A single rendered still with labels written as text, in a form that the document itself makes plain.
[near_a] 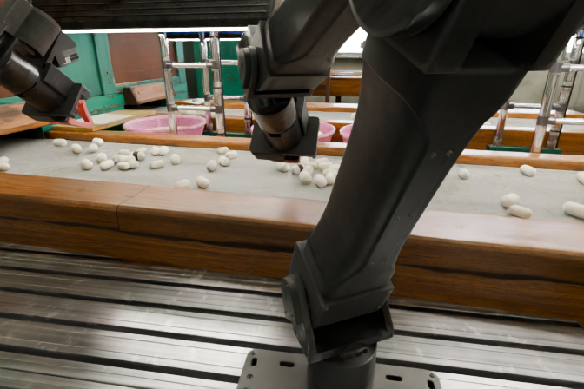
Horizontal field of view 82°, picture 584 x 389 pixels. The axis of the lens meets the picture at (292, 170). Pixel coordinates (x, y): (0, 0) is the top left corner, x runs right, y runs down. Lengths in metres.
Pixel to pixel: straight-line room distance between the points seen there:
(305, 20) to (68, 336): 0.44
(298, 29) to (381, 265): 0.19
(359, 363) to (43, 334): 0.38
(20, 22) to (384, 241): 0.61
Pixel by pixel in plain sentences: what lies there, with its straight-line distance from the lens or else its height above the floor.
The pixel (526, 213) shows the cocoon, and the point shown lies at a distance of 0.65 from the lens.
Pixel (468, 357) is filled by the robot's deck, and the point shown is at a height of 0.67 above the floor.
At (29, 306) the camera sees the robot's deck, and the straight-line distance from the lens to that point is 0.60.
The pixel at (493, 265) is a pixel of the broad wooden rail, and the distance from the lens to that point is 0.51.
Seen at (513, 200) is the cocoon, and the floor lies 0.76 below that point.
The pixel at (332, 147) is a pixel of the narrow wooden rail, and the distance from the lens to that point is 0.86.
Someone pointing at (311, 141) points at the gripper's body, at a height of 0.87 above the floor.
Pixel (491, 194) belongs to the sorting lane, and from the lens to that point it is 0.73.
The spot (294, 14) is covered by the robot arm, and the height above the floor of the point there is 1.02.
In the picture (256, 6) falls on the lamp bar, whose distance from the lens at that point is 0.75.
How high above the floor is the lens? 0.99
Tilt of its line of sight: 19 degrees down
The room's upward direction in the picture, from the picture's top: straight up
